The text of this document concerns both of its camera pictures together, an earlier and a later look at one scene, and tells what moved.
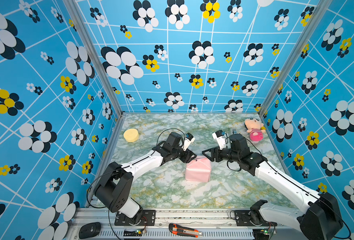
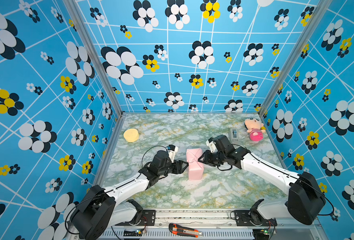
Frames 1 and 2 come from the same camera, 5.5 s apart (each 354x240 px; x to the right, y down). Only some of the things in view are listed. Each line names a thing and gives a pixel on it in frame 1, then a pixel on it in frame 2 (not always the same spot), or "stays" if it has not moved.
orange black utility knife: x=177 y=229 stays
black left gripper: x=187 y=157 → x=178 y=164
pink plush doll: x=255 y=128 stays
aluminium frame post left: x=74 y=7 stays
